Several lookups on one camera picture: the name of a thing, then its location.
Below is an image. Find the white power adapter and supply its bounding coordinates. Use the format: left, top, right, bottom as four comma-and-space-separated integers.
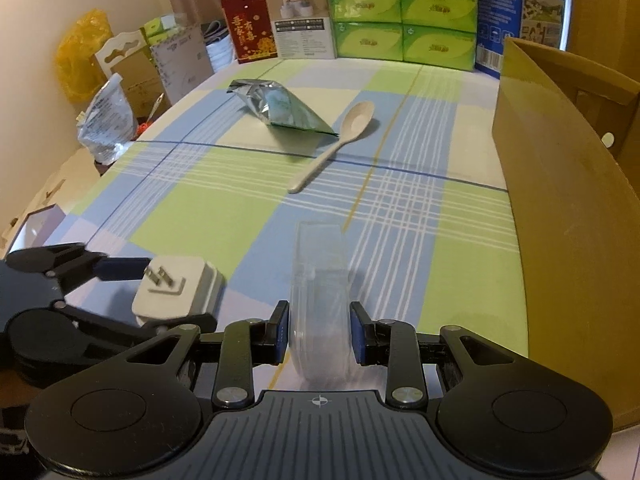
131, 256, 224, 326

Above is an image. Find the clear plastic lid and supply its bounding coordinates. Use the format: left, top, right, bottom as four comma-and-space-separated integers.
288, 221, 352, 389

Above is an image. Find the beige plastic spoon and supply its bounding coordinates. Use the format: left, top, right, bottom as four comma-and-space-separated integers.
288, 101, 375, 194

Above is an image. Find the silver foil pouch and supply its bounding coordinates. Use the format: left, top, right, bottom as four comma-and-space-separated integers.
227, 79, 337, 136

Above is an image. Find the lilac paper box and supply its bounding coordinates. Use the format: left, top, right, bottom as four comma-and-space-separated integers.
6, 204, 66, 255

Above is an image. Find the clear plastic bag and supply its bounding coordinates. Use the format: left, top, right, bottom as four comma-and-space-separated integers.
76, 73, 138, 166

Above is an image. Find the checkered tablecloth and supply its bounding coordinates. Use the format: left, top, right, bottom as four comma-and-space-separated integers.
51, 58, 528, 353

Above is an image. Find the yellow plastic bag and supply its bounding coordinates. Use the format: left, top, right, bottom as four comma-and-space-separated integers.
54, 9, 113, 104

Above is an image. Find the brown cardboard box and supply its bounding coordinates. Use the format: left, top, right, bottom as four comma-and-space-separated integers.
492, 39, 639, 429

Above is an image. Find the red gift envelope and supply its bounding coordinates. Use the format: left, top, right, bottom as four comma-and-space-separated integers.
221, 0, 278, 64

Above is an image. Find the white product box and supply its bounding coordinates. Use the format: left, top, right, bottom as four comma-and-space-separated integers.
266, 0, 336, 60

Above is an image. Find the green tissue box pack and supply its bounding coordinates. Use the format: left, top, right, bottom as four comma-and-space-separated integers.
328, 0, 478, 70

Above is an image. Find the blue milk carton box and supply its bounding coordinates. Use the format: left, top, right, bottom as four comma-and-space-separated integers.
475, 0, 572, 78

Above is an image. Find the brown carton with white handle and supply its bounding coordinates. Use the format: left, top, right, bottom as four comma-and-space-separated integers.
96, 29, 169, 119

